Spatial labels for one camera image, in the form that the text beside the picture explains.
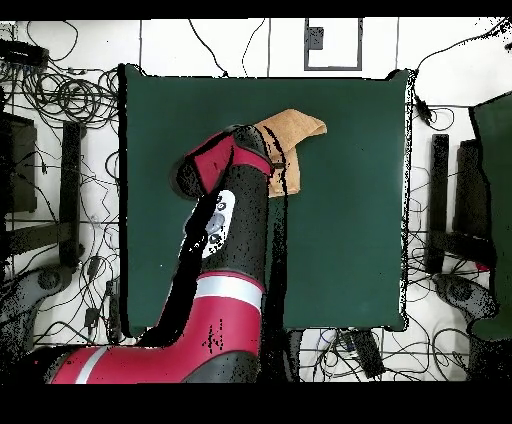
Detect tan terry towel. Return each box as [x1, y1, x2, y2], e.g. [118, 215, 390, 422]
[253, 108, 328, 198]

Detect dark green table cloth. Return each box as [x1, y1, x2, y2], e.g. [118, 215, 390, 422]
[118, 63, 413, 338]

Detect black power strip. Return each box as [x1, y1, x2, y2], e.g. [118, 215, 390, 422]
[0, 38, 50, 68]
[345, 328, 387, 379]

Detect small grey box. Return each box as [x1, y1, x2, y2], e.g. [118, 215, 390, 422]
[306, 26, 324, 51]

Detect black equipment case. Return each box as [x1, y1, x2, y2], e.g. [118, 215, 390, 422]
[0, 113, 38, 214]
[453, 139, 493, 241]

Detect grey wheeled stand base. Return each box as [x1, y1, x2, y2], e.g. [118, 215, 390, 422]
[0, 264, 77, 333]
[433, 272, 499, 323]

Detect green covered side table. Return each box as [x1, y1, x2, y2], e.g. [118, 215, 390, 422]
[467, 90, 512, 341]

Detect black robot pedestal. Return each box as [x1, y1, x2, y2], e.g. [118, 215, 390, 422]
[279, 329, 304, 381]

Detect grey square floor frame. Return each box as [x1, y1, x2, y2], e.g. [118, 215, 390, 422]
[303, 17, 364, 72]

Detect coiled black cables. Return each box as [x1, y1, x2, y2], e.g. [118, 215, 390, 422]
[21, 65, 121, 131]

